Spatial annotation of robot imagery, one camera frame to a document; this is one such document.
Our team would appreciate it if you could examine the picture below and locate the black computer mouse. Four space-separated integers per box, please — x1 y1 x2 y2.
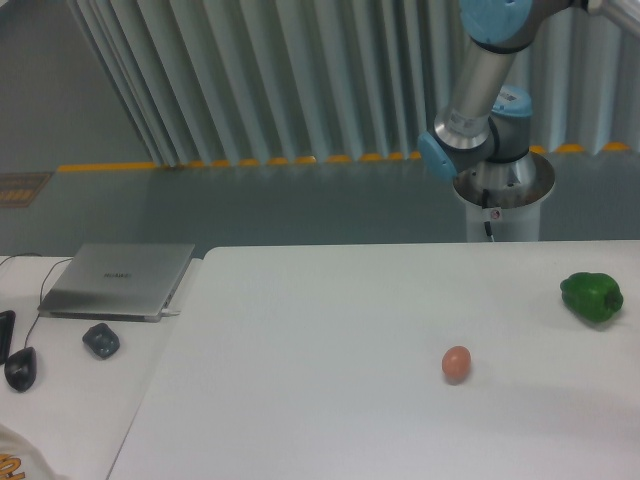
4 347 37 393

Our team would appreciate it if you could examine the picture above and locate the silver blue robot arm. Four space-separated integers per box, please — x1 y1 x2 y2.
418 1 639 181

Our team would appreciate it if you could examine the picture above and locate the cream sleeved forearm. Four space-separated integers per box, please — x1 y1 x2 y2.
0 425 65 480

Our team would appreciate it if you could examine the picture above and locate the green bell pepper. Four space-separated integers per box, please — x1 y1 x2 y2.
560 272 624 324

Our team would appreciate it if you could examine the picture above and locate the white usb plug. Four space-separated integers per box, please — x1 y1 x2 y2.
160 309 180 318

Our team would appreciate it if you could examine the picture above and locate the brown egg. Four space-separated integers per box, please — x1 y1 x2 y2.
441 346 472 384

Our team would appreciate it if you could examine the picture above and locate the folded grey partition screen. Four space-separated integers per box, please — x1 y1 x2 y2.
70 1 639 167

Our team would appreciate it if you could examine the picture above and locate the silver closed laptop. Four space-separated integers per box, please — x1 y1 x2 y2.
38 243 195 322

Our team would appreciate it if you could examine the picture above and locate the dark grey earbud case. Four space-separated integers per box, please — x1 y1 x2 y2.
82 323 121 360

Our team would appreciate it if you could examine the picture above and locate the black phone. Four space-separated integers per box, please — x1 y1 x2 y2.
0 310 16 365

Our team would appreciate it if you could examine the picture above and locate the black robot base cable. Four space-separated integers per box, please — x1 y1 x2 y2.
481 188 497 244

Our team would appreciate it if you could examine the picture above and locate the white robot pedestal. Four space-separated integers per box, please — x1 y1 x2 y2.
453 152 555 243

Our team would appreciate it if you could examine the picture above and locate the black mouse cable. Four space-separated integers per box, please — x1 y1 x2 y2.
0 253 75 351

